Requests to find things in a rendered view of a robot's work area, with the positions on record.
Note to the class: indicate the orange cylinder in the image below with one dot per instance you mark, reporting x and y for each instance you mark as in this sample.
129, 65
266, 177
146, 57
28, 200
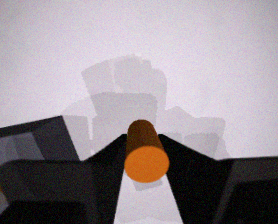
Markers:
145, 160

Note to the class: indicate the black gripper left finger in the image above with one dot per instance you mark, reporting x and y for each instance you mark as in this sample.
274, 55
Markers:
95, 181

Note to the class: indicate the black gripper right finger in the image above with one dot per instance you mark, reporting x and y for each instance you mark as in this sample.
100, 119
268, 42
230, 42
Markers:
202, 186

